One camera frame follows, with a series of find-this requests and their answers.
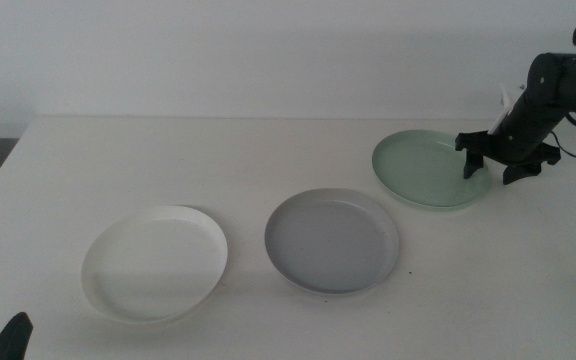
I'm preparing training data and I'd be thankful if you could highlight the green shallow bowl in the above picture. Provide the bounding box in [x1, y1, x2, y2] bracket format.
[371, 129, 493, 211]

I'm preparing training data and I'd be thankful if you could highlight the white shallow bowl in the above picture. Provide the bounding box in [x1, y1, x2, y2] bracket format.
[80, 204, 230, 325]

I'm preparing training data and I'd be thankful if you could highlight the grey shallow bowl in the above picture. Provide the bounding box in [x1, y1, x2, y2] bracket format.
[264, 187, 401, 296]

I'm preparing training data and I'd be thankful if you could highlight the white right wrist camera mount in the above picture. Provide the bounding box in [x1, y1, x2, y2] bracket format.
[487, 83, 514, 135]

